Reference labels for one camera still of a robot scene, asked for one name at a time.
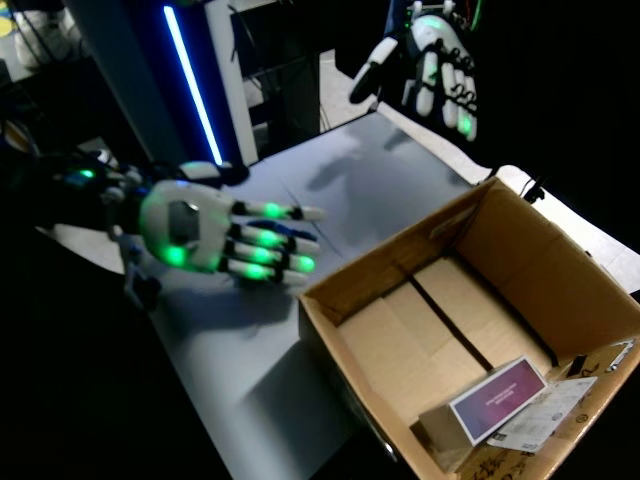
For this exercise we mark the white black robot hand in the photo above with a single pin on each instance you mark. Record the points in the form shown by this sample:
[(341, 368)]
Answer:
[(435, 45), (190, 225)]

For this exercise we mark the small purple-topped box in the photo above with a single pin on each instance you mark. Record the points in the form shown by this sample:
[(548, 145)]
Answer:
[(495, 400)]

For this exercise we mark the brown cardboard box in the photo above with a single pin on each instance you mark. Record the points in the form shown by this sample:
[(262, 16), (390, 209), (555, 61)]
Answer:
[(525, 260)]

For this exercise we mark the blue light strip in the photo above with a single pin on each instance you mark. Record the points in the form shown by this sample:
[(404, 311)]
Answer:
[(192, 85)]

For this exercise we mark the black metal rack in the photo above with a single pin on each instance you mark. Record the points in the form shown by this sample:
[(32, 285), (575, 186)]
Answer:
[(280, 75)]

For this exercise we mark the white printed paper sheet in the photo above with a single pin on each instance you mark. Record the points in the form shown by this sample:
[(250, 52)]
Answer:
[(550, 415)]

